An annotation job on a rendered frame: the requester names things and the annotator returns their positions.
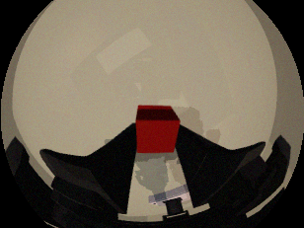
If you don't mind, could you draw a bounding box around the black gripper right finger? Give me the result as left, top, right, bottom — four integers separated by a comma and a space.
175, 125, 266, 208

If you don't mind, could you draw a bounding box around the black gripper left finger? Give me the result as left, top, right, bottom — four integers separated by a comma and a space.
39, 122, 137, 214

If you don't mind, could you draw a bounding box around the red cube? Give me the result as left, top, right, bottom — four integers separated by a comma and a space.
136, 105, 181, 153

